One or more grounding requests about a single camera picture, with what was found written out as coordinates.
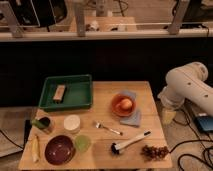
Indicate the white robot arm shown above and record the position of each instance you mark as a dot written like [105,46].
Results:
[187,82]

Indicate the green plastic tray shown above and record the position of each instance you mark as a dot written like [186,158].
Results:
[78,93]

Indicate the blue cloth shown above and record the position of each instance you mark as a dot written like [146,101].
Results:
[135,118]

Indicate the wooden block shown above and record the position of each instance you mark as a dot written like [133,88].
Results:
[59,93]

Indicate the white round lid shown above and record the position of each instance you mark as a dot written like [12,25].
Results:
[72,123]

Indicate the light green cup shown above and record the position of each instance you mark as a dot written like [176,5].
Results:
[82,143]

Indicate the white black brush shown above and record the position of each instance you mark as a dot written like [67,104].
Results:
[117,147]

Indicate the dark red bowl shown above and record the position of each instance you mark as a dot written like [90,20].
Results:
[59,150]

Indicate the brown dried grape bunch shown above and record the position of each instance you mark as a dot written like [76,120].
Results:
[153,153]

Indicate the yellow corn cob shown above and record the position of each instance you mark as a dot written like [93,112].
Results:
[35,149]

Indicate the blue device on floor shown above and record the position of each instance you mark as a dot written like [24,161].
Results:
[204,124]

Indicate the black equipment case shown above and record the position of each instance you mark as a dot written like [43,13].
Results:
[41,13]

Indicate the metal rail frame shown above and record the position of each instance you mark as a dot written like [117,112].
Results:
[116,19]

